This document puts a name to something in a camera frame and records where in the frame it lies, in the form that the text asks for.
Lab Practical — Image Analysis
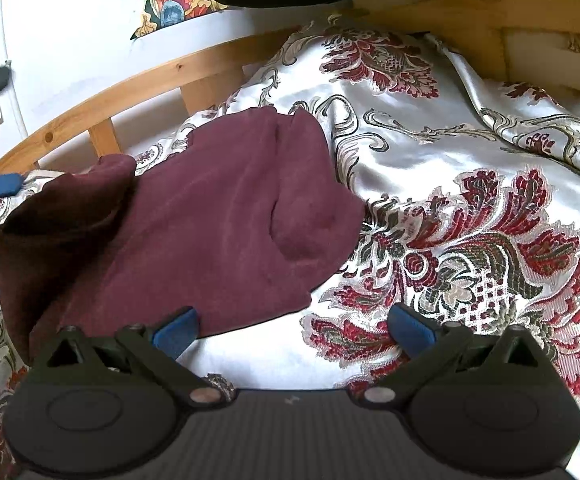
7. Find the maroon long-sleeved sweater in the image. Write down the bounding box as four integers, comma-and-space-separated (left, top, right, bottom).
0, 106, 369, 367

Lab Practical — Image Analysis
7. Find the floral wall poster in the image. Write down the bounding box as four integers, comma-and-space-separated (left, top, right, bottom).
102, 0, 232, 41

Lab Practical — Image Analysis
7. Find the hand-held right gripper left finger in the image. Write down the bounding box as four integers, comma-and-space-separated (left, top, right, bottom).
29, 306, 223, 408

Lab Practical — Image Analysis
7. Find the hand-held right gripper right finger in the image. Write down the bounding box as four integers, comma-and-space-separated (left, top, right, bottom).
358, 303, 553, 408

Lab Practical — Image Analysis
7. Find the white floral satin bedspread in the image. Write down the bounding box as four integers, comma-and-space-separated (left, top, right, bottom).
0, 15, 580, 480

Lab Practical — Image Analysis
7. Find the wooden bed frame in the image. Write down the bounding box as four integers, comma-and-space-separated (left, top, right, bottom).
0, 0, 580, 192

